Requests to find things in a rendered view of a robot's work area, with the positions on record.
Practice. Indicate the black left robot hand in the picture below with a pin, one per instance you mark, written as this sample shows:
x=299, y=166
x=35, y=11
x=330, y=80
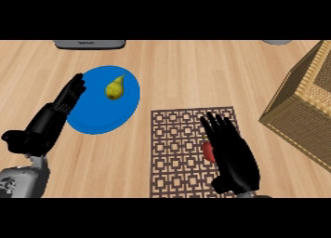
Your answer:
x=44, y=124

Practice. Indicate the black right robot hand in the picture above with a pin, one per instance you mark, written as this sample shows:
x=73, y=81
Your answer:
x=234, y=155

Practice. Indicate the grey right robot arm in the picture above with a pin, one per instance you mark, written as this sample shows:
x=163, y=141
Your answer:
x=250, y=195

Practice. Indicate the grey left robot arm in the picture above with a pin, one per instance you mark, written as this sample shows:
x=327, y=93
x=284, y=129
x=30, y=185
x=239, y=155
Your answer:
x=17, y=181

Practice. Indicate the red bell pepper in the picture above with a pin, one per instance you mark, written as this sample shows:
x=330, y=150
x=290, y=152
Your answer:
x=209, y=151

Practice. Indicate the brown patterned placemat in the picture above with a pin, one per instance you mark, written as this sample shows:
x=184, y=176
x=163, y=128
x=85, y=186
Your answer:
x=184, y=155

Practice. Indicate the wicker basket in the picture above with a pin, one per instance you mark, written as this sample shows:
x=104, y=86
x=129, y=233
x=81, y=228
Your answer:
x=309, y=108

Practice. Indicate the blue round plate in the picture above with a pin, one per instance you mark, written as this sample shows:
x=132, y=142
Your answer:
x=106, y=102

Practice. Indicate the yellow-green pear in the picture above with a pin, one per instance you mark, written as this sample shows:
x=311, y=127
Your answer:
x=114, y=88

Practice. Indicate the dark grey appliance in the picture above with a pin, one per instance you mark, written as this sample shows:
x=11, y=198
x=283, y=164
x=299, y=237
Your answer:
x=89, y=44

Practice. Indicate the grey round object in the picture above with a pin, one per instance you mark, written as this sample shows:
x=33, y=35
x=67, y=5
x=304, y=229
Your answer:
x=277, y=42

